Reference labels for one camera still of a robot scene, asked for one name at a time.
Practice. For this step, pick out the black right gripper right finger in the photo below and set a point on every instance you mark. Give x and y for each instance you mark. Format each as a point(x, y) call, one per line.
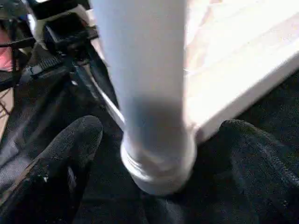
point(264, 177)

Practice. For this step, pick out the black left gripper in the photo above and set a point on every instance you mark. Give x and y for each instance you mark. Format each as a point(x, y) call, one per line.
point(70, 37)

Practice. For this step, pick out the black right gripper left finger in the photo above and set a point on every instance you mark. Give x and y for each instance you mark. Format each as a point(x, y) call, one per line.
point(51, 177)

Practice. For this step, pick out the white plastic table leg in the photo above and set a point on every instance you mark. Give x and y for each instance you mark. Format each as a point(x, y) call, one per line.
point(144, 70)

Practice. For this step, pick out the black mat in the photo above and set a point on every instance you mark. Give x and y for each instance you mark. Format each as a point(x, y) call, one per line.
point(280, 105)

